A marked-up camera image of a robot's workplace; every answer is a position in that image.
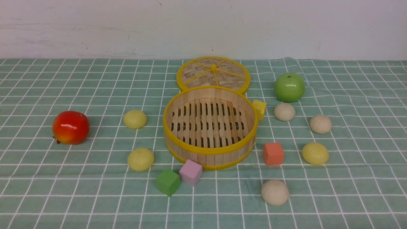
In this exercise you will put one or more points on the green apple toy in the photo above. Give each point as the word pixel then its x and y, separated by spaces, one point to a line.
pixel 289 87

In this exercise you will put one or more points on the woven bamboo steamer lid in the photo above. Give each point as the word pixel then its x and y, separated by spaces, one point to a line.
pixel 213 71

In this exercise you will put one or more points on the orange cube block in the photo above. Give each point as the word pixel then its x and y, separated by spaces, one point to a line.
pixel 273 153

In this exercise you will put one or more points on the green cube block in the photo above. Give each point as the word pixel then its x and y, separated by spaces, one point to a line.
pixel 168 182

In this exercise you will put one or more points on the yellow bun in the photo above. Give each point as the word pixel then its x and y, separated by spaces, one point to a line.
pixel 140 159
pixel 134 119
pixel 315 153

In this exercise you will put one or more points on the pink cube block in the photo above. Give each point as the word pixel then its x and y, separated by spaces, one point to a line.
pixel 191 172

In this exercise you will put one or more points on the beige bun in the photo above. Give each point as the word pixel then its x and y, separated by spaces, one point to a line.
pixel 320 124
pixel 275 192
pixel 284 112

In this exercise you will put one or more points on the green checkered tablecloth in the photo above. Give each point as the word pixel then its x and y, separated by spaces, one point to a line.
pixel 45 185

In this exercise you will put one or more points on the beige bun front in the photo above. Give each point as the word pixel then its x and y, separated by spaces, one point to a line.
pixel 275 192

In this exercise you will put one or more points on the yellow cube block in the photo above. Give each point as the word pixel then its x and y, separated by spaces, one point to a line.
pixel 260 108

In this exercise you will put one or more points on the red pomegranate toy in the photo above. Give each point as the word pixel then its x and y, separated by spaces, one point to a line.
pixel 70 127

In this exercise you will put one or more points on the bamboo steamer tray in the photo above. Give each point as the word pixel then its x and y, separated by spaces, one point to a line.
pixel 212 126

